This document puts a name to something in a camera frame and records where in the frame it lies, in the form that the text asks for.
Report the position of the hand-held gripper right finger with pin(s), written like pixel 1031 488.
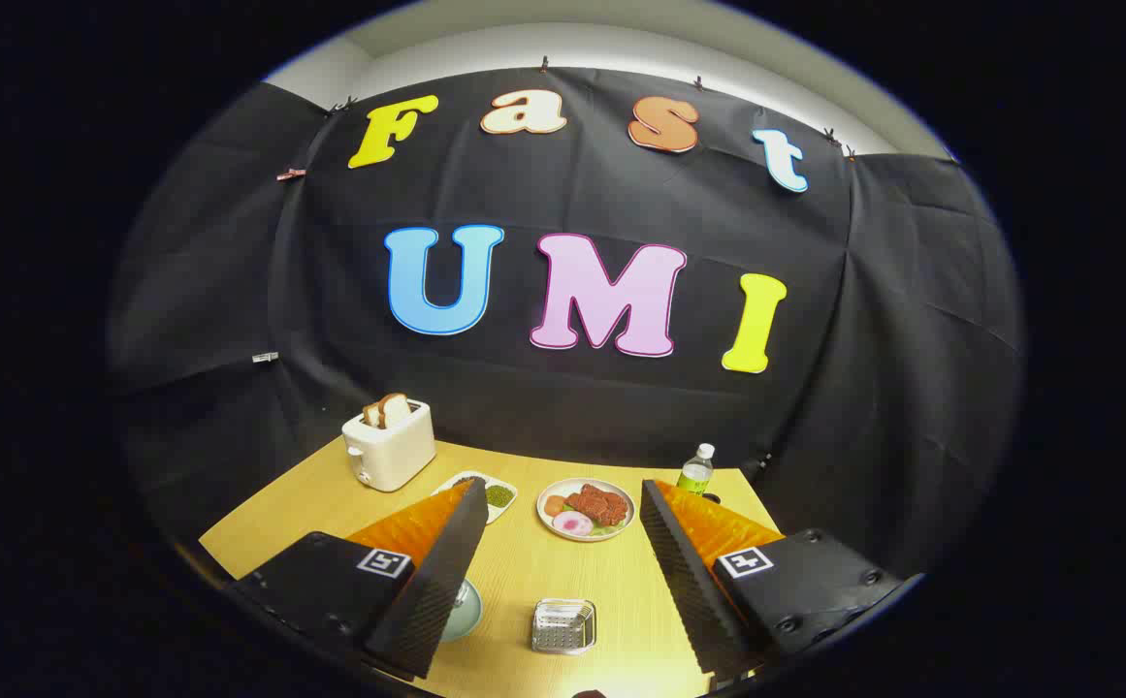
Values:
pixel 684 582

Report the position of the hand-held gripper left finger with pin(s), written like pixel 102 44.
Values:
pixel 432 582

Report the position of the light teal plate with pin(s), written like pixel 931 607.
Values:
pixel 464 613

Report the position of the green lettuce leaf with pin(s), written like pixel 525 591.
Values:
pixel 606 529

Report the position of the white divided dish with beans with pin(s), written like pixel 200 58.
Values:
pixel 499 496

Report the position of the green label water bottle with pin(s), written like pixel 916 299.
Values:
pixel 695 473

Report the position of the red braised meat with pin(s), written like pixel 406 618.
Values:
pixel 599 504

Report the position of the pink round food slice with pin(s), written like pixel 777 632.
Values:
pixel 572 523

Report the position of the white plate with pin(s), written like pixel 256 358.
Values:
pixel 551 523

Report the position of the white toaster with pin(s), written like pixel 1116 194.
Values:
pixel 393 454

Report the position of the orange food piece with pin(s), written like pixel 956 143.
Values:
pixel 554 505

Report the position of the toast bread slice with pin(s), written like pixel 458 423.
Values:
pixel 372 416
pixel 395 409

